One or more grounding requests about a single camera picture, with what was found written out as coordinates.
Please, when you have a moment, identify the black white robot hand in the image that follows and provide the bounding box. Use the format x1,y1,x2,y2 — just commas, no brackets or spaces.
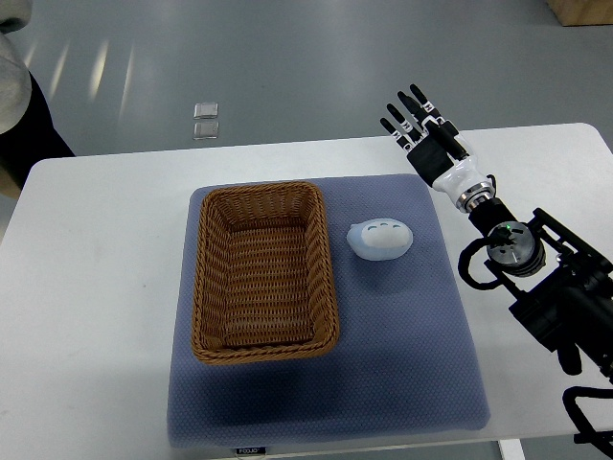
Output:
379,83,492,203

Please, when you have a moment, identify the blue white plush toy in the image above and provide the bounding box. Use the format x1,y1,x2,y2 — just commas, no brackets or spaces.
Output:
346,218,414,262

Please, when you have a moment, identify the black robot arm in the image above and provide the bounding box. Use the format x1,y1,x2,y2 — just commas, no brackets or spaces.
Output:
380,85,612,379

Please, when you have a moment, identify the brown wicker basket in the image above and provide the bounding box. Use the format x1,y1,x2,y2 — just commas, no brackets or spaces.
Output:
191,181,340,365

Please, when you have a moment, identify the cardboard box corner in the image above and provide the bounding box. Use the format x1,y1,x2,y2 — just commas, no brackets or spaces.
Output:
546,0,613,27

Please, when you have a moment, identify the lower metal floor plate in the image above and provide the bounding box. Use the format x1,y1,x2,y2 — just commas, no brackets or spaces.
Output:
193,120,219,140

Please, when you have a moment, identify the metal floor plate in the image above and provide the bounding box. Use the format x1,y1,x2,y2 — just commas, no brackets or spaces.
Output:
193,120,219,140
193,103,218,120

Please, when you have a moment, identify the upper metal floor plate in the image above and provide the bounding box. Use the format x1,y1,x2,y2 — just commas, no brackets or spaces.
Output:
193,103,218,120

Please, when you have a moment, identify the blue fabric mat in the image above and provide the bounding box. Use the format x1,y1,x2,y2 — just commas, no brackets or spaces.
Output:
167,174,489,449

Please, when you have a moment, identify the white table leg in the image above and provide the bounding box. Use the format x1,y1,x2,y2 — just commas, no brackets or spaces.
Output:
498,439,526,460

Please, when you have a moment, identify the person in grey sweater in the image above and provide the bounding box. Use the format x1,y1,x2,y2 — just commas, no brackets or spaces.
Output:
1,1,75,198

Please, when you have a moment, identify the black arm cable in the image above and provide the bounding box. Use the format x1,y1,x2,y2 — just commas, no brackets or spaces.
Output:
457,237,516,289

